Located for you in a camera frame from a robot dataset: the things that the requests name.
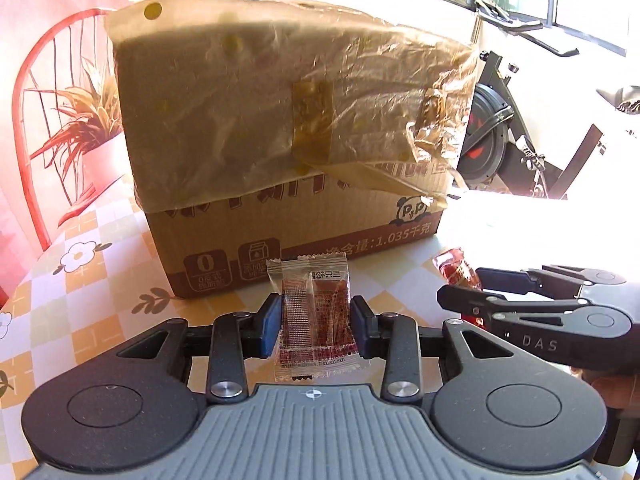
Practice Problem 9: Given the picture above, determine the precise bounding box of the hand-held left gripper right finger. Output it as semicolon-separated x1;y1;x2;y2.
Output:
350;295;511;403

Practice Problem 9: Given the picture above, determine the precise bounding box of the red jelly packet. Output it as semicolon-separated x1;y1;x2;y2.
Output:
432;246;493;331

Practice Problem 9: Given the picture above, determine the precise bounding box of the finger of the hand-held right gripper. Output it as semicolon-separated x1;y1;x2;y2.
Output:
436;285;581;343
475;265;586;297

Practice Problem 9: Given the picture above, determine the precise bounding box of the person's right hand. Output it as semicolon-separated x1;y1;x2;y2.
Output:
590;370;640;411

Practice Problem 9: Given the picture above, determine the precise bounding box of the potted spider plant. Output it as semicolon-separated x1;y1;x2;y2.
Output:
27;57;128;226

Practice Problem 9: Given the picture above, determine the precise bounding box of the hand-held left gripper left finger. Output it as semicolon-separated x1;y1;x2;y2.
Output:
117;292;283;406

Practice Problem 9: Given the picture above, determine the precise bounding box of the taped cardboard box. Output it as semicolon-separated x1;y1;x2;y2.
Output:
104;0;480;300

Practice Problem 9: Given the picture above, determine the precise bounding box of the red wire chair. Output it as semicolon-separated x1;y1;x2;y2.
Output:
11;7;126;253

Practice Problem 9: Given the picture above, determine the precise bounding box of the black exercise bike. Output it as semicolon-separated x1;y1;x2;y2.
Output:
450;0;640;201

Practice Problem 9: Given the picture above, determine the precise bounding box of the small clear brown packet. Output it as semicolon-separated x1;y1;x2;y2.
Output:
266;251;362;383

